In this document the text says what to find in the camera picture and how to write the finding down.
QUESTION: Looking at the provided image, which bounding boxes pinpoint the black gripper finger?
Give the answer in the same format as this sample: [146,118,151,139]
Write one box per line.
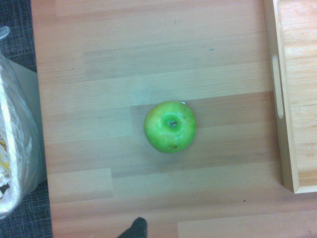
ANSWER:
[116,217,149,238]

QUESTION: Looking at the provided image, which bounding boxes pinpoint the green apple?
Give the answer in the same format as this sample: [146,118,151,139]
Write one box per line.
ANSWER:
[143,101,198,154]

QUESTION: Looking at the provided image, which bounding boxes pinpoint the wooden serving tray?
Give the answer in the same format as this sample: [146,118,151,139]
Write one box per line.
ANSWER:
[263,0,317,194]

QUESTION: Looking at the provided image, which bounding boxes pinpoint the grey bin with plastic liner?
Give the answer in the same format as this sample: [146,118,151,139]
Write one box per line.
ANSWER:
[0,26,48,220]

